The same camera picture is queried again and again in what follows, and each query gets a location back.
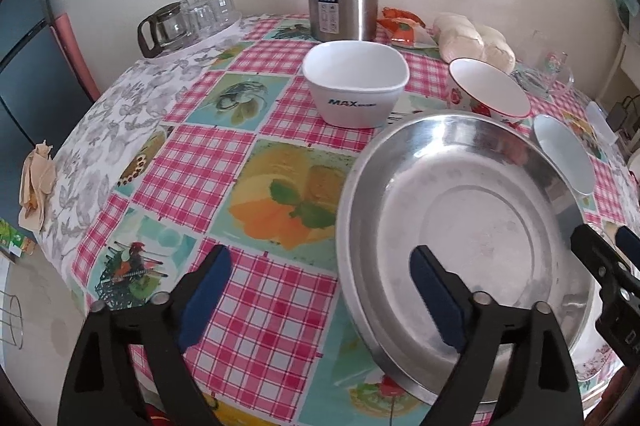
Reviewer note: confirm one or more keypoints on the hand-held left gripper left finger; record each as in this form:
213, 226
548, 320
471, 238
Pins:
206, 296

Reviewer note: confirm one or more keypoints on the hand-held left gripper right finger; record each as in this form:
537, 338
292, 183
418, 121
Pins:
434, 296

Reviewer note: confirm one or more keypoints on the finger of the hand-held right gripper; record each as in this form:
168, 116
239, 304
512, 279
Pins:
595, 256
629, 243

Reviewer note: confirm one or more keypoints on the small white round bowl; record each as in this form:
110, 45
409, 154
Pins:
560, 151

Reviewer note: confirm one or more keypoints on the strawberry print bowl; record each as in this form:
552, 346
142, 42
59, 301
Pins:
485, 91

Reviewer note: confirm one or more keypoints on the white square bowl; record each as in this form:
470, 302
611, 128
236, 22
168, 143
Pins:
350, 71

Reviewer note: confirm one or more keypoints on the clear plastic container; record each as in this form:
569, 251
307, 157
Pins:
600, 124

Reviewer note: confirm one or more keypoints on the checked fruit print tablecloth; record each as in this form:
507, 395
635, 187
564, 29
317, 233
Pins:
210, 166

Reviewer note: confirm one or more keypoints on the grey floral cloth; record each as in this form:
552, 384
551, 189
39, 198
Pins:
95, 146

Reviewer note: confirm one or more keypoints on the white shelf unit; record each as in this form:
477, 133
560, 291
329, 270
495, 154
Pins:
622, 56

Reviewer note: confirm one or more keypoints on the printed drinking glass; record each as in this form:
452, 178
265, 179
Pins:
552, 56

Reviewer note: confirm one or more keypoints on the crumpled beige paper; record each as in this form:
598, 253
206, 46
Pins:
37, 181

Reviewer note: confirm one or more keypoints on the green and white fan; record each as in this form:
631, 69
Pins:
627, 6

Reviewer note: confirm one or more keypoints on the bag of white steamed buns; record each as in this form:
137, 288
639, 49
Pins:
470, 39

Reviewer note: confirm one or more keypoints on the white tray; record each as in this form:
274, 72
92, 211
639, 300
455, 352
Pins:
220, 37

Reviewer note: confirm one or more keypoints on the orange and white snack packet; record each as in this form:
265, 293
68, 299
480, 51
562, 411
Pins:
412, 37

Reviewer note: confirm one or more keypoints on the clear drinking glass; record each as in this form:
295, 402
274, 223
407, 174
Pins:
220, 6
200, 19

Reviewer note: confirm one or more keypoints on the pink chair back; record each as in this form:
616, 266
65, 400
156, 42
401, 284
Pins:
75, 51

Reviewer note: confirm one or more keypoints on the dark cabinet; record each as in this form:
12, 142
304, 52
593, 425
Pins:
25, 71

